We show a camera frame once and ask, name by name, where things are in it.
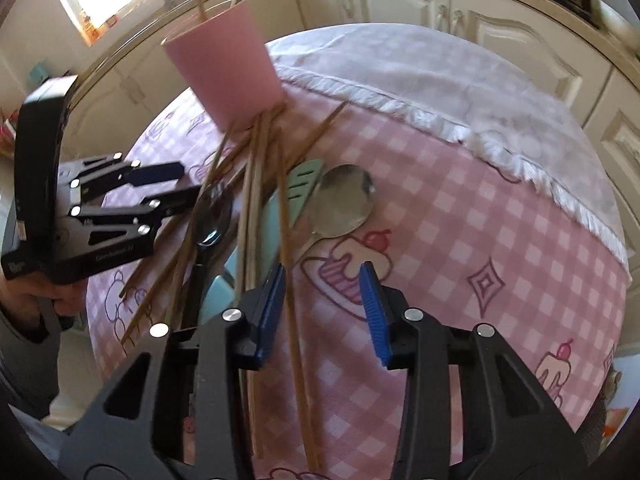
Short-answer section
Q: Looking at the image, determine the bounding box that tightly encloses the teal knife with sheath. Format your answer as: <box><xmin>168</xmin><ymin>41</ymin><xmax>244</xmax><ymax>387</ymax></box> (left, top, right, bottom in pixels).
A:
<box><xmin>197</xmin><ymin>159</ymin><xmax>325</xmax><ymax>328</ymax></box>

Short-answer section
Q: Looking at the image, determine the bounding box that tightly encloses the person's left hand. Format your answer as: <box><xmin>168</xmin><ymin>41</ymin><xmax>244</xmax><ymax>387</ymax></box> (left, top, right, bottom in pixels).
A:
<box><xmin>12</xmin><ymin>279</ymin><xmax>90</xmax><ymax>320</ymax></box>

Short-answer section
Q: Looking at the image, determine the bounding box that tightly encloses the grey fringed cloth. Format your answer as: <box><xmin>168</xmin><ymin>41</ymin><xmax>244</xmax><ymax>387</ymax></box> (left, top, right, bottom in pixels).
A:
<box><xmin>262</xmin><ymin>22</ymin><xmax>628</xmax><ymax>266</ymax></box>

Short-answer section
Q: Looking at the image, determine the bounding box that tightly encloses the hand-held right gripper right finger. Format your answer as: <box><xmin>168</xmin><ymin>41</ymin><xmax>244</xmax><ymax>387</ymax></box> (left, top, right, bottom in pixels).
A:
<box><xmin>359</xmin><ymin>261</ymin><xmax>588</xmax><ymax>480</ymax></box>

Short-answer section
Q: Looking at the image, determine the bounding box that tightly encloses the large metal spoon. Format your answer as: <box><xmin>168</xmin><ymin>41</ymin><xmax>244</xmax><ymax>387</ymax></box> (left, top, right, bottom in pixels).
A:
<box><xmin>299</xmin><ymin>164</ymin><xmax>377</xmax><ymax>261</ymax></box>

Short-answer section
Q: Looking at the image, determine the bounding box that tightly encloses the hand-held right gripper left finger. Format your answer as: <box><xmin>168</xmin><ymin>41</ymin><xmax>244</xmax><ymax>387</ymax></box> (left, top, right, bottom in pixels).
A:
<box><xmin>57</xmin><ymin>262</ymin><xmax>288</xmax><ymax>480</ymax></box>

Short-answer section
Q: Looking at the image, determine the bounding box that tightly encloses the person's left forearm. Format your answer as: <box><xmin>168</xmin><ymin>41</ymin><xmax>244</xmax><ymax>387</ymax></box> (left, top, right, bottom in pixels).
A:
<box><xmin>0</xmin><ymin>305</ymin><xmax>66</xmax><ymax>421</ymax></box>

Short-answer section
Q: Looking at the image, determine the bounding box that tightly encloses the pink cup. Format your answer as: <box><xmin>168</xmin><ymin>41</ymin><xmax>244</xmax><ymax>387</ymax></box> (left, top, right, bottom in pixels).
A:
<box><xmin>161</xmin><ymin>0</ymin><xmax>285</xmax><ymax>133</ymax></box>

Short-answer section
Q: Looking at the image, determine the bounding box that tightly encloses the black-handled spoon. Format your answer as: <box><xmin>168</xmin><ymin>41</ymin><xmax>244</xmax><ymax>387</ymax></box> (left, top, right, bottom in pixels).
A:
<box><xmin>177</xmin><ymin>182</ymin><xmax>236</xmax><ymax>333</ymax></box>

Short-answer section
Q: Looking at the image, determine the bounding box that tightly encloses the bunch of wooden chopsticks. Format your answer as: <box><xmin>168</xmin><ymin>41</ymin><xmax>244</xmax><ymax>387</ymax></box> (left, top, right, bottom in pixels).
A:
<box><xmin>119</xmin><ymin>101</ymin><xmax>348</xmax><ymax>471</ymax></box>

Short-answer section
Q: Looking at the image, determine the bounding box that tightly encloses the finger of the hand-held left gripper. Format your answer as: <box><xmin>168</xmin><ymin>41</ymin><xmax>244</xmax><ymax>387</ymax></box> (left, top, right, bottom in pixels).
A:
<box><xmin>60</xmin><ymin>152</ymin><xmax>186</xmax><ymax>197</ymax></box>
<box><xmin>69</xmin><ymin>185</ymin><xmax>204</xmax><ymax>237</ymax></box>

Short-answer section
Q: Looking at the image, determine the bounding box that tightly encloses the pink checked tablecloth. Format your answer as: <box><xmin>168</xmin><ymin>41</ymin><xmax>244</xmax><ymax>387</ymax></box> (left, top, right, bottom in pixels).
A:
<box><xmin>85</xmin><ymin>80</ymin><xmax>631</xmax><ymax>480</ymax></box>

